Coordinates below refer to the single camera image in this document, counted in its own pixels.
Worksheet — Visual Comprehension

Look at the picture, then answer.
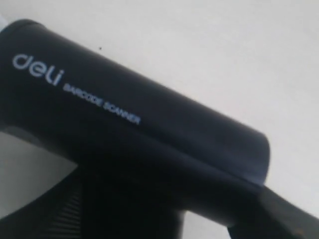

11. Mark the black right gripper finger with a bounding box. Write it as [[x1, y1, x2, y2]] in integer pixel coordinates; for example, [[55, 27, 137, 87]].
[[228, 187, 319, 239]]

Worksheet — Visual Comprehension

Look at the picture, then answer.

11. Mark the black deli barcode scanner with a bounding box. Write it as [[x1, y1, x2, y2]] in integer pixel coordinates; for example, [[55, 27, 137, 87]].
[[0, 19, 270, 239]]

